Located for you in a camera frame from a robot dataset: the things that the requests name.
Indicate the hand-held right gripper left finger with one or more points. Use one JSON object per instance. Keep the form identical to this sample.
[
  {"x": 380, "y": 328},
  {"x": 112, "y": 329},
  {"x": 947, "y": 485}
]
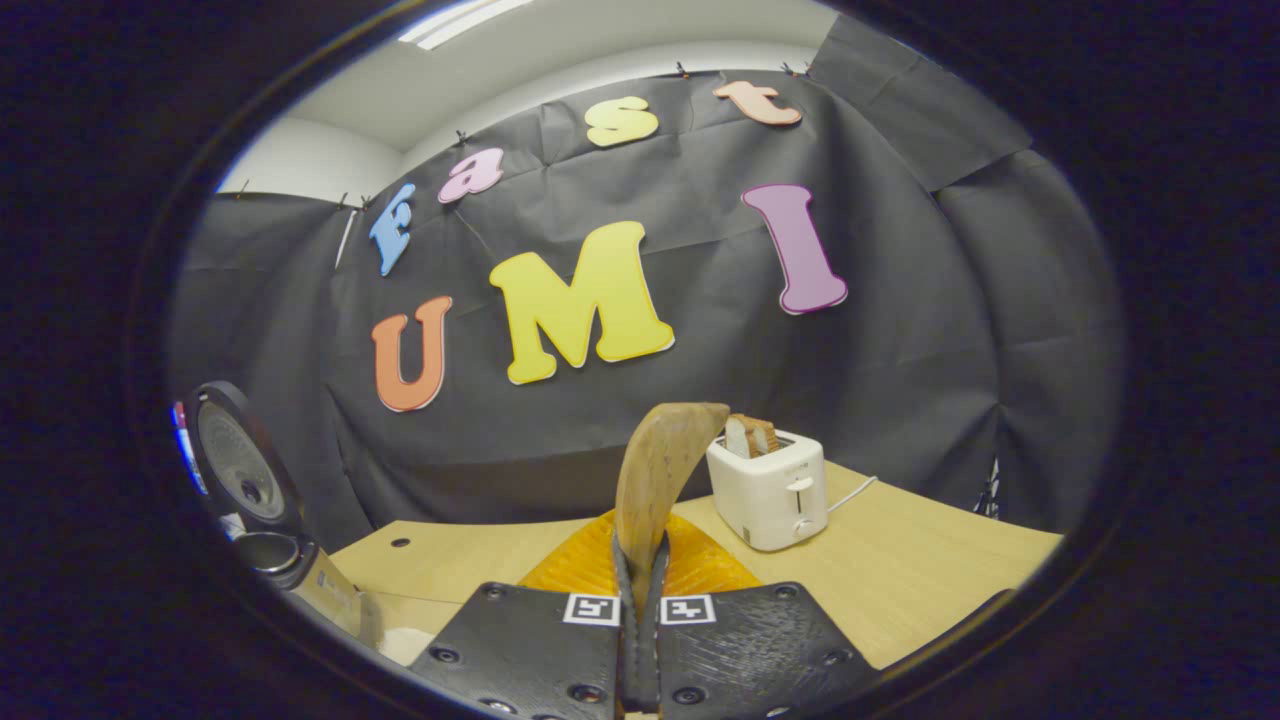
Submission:
[{"x": 540, "y": 650}]

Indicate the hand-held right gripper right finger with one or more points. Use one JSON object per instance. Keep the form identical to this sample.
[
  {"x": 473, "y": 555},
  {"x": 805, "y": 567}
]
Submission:
[{"x": 750, "y": 650}]

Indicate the wooden spoon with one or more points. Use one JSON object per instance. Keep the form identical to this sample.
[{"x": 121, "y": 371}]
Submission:
[{"x": 660, "y": 470}]

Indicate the dark grey rice cooker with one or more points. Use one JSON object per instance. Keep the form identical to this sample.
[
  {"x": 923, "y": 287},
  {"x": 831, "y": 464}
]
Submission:
[{"x": 240, "y": 460}]

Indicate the white toaster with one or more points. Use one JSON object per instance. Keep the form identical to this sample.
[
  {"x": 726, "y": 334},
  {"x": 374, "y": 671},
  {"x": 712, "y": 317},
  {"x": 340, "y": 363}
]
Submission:
[{"x": 765, "y": 495}]

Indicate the toast bread slice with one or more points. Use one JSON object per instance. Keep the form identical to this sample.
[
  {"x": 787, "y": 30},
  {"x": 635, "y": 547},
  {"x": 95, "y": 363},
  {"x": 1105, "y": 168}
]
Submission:
[{"x": 750, "y": 435}]

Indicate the black backdrop cloth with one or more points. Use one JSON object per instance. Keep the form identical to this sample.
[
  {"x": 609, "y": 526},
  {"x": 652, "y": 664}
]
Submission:
[{"x": 800, "y": 380}]

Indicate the computer monitor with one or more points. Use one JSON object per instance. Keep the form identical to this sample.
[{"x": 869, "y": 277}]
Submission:
[{"x": 180, "y": 430}]

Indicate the ceiling light panel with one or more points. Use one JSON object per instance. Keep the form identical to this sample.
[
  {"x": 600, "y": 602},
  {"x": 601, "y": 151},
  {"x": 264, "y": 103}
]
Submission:
[{"x": 460, "y": 22}]

